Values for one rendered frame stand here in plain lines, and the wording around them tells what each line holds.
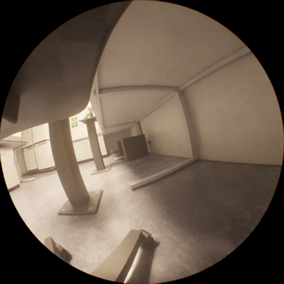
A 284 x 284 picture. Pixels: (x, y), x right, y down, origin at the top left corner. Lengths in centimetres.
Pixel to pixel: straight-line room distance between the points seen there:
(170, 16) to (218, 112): 70
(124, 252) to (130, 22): 65
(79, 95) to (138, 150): 165
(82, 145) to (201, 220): 315
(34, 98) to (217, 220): 54
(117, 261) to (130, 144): 163
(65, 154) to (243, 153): 117
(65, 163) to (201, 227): 71
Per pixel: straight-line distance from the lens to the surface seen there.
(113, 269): 26
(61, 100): 17
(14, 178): 252
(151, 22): 45
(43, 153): 377
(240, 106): 80
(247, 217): 46
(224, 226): 42
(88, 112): 158
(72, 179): 65
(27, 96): 15
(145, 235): 34
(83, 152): 320
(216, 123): 87
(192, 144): 95
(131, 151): 172
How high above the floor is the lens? 34
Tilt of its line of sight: 2 degrees down
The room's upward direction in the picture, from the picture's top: 13 degrees counter-clockwise
